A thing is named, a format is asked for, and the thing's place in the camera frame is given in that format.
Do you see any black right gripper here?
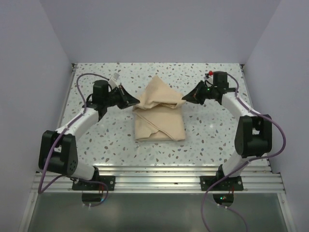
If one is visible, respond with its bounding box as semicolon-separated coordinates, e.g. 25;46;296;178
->
183;80;217;105

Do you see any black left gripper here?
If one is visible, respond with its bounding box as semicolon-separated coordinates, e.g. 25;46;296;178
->
104;85;140;109

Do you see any beige cloth mat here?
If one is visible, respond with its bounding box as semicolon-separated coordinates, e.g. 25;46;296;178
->
133;75;186;141

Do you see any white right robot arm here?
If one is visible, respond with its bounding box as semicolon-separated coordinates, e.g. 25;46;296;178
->
182;71;272;190

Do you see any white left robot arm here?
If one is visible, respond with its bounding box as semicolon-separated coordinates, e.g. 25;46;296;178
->
39;80;140;190

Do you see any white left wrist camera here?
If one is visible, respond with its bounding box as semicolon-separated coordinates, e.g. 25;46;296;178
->
108;73;120;90

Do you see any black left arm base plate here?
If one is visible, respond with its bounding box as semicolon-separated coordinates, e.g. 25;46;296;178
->
72;175;116;191

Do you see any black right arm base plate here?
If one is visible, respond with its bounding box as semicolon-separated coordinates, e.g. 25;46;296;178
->
199;176;244;191

